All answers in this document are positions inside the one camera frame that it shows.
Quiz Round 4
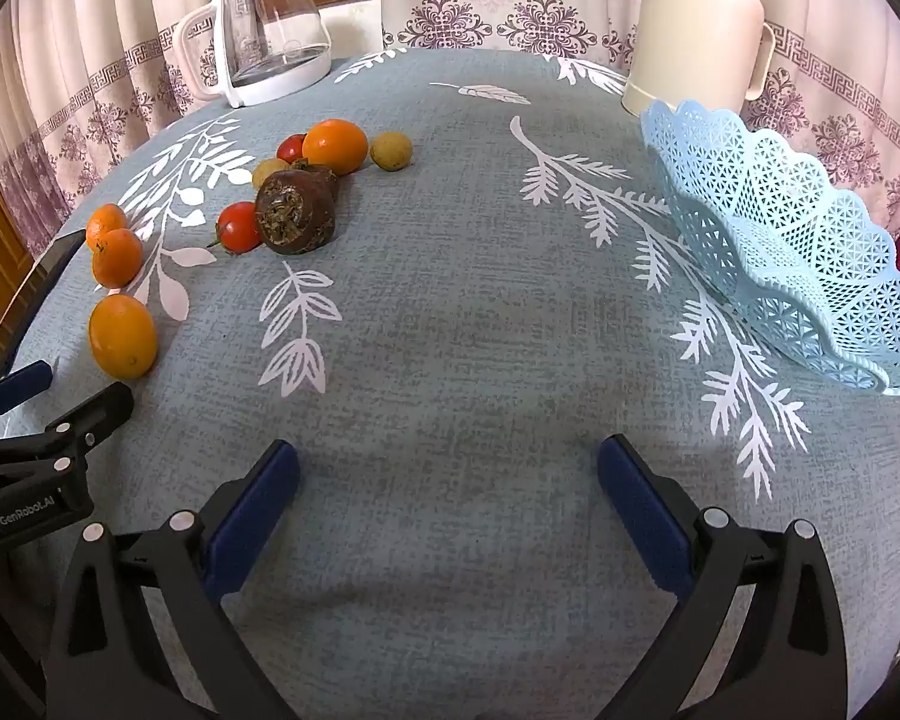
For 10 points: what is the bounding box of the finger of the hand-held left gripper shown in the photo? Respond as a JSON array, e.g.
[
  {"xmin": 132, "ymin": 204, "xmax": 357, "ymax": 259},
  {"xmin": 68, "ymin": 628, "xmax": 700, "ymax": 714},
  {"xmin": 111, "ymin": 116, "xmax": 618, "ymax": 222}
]
[
  {"xmin": 0, "ymin": 360, "xmax": 53, "ymax": 442},
  {"xmin": 0, "ymin": 382, "xmax": 134, "ymax": 475}
]

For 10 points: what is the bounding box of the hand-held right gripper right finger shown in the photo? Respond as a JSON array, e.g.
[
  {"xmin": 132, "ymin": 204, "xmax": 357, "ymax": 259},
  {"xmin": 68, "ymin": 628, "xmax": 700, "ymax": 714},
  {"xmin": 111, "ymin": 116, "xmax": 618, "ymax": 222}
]
[{"xmin": 596, "ymin": 435, "xmax": 852, "ymax": 720}]

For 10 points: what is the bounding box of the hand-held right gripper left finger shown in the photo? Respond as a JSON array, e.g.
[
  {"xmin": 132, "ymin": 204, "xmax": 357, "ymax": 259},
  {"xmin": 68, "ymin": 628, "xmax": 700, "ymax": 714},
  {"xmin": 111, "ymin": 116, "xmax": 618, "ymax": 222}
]
[{"xmin": 41, "ymin": 439, "xmax": 301, "ymax": 720}]

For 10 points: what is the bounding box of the orange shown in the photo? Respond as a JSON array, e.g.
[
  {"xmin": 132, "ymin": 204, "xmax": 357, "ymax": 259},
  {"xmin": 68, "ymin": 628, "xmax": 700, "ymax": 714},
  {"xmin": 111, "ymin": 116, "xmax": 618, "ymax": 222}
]
[
  {"xmin": 302, "ymin": 118, "xmax": 368, "ymax": 175},
  {"xmin": 88, "ymin": 294, "xmax": 158, "ymax": 380}
]

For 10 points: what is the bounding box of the small tangerine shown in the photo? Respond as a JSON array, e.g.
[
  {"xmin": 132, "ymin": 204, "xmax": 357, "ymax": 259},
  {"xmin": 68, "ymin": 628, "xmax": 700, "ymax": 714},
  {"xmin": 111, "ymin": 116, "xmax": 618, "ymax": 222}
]
[
  {"xmin": 92, "ymin": 229, "xmax": 144, "ymax": 290},
  {"xmin": 86, "ymin": 204, "xmax": 130, "ymax": 252}
]

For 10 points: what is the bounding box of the red tomato with stem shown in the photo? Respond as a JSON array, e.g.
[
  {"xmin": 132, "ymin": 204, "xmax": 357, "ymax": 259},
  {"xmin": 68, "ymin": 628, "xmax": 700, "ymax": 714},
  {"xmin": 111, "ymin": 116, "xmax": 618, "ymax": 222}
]
[{"xmin": 208, "ymin": 201, "xmax": 263, "ymax": 254}]

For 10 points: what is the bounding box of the dark brown round fruit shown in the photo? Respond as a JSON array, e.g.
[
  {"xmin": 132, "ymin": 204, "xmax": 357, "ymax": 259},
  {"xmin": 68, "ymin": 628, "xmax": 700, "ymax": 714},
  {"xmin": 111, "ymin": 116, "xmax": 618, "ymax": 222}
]
[
  {"xmin": 255, "ymin": 171, "xmax": 338, "ymax": 254},
  {"xmin": 292, "ymin": 157, "xmax": 340, "ymax": 188}
]

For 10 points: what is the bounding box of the longan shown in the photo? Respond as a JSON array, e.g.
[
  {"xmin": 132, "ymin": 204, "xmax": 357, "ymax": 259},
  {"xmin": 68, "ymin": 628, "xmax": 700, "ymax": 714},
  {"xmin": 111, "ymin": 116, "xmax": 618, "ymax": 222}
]
[
  {"xmin": 370, "ymin": 133, "xmax": 412, "ymax": 171},
  {"xmin": 251, "ymin": 157, "xmax": 292, "ymax": 190}
]

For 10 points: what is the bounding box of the light blue plastic lattice basket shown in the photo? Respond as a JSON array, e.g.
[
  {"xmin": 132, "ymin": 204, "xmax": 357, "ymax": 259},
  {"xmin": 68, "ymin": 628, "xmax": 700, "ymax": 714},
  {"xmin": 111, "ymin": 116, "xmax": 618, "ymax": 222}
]
[{"xmin": 640, "ymin": 99, "xmax": 900, "ymax": 396}]

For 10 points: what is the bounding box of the pink patterned curtain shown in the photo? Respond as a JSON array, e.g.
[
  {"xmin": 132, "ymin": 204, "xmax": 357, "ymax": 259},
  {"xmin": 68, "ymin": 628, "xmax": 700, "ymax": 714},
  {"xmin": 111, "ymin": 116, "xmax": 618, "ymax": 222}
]
[
  {"xmin": 375, "ymin": 0, "xmax": 900, "ymax": 233},
  {"xmin": 0, "ymin": 0, "xmax": 230, "ymax": 256}
]

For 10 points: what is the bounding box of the cream thermos flask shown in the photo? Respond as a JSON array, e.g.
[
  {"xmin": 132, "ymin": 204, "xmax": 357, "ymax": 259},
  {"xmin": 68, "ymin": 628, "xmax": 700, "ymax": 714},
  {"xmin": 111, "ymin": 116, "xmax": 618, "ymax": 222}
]
[{"xmin": 621, "ymin": 0, "xmax": 775, "ymax": 121}]

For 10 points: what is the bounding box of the glass kettle with pink handle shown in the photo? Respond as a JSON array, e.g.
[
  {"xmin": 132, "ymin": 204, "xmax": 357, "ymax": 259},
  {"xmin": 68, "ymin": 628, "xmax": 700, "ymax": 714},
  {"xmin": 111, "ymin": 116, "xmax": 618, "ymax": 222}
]
[{"xmin": 174, "ymin": 0, "xmax": 333, "ymax": 110}]

